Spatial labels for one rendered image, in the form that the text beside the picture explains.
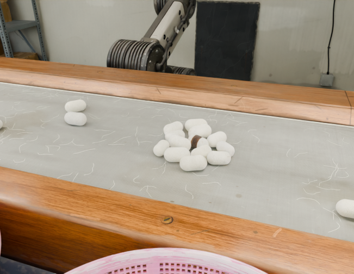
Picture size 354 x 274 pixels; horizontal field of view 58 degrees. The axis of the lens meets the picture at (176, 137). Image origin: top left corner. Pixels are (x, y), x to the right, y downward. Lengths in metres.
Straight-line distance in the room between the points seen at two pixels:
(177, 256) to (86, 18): 2.68
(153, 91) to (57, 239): 0.37
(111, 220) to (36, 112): 0.36
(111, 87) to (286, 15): 1.93
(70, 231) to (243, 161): 0.24
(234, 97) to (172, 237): 0.37
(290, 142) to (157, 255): 0.30
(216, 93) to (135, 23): 2.11
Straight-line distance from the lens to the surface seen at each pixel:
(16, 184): 0.40
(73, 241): 0.35
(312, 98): 0.63
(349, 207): 0.39
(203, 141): 0.46
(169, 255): 0.28
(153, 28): 0.95
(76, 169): 0.45
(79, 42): 2.96
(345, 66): 2.59
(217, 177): 0.41
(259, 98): 0.61
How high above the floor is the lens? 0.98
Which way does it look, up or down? 28 degrees down
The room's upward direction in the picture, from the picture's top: straight up
